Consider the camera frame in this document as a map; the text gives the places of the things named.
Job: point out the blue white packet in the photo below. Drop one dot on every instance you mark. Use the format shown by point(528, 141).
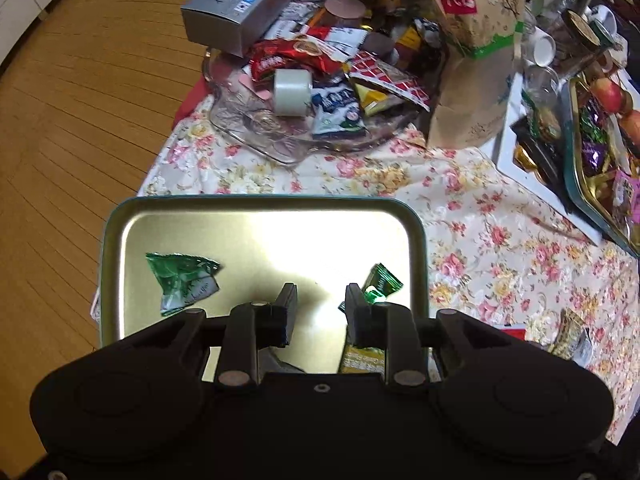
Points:
point(335, 110)

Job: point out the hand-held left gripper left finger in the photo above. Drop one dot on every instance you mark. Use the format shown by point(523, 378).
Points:
point(287, 312)

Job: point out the grey cardboard box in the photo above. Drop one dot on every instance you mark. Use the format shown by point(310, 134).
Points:
point(235, 10)

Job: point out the clear tape roll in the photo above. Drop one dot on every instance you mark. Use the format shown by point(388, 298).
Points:
point(292, 92)

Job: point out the gold foil chocolate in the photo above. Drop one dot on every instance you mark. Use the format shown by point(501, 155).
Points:
point(526, 156)

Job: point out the red white snack packet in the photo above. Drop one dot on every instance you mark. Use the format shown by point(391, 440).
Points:
point(514, 334)

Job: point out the pink snack bag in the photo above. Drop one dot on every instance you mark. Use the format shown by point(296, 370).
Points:
point(627, 195)

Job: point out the white cup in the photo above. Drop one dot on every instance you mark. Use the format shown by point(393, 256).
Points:
point(539, 47)
point(602, 20)

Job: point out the kraft paper bag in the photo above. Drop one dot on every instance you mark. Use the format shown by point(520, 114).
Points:
point(475, 60)

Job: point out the red brick patterned packet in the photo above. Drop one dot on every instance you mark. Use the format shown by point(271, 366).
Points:
point(385, 80)

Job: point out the small glass jar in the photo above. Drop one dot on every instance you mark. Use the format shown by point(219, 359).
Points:
point(542, 87)

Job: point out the dark green candy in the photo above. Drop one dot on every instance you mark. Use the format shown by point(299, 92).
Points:
point(382, 282)

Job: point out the teal rimmed gold tin tray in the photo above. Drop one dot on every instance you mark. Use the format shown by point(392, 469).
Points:
point(280, 240)

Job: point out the black white snack packet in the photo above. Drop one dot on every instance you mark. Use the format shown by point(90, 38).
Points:
point(585, 351)

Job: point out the glass plate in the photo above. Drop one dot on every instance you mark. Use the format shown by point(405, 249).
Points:
point(260, 130)

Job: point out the large teal candy tray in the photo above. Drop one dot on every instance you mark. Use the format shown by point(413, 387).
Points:
point(582, 195)

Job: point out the pile of wrapped candies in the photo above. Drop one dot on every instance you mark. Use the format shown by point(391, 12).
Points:
point(600, 145)

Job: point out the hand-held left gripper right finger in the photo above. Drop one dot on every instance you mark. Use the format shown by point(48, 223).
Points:
point(354, 312)

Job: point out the brown round lid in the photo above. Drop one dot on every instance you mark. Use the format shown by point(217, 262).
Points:
point(345, 10)

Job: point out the white rectangular tray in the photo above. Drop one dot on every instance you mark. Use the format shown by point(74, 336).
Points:
point(515, 185)

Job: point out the red apple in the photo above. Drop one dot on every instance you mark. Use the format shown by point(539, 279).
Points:
point(607, 94)

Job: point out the green white snack packet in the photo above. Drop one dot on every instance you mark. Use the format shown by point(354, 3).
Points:
point(182, 280)

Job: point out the floral tablecloth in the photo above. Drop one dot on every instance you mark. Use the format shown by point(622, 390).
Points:
point(475, 210)

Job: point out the gold patterned snack packet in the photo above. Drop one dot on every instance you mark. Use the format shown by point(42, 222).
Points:
point(565, 332)

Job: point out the yellow green snack packet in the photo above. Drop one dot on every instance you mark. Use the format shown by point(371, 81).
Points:
point(360, 360)

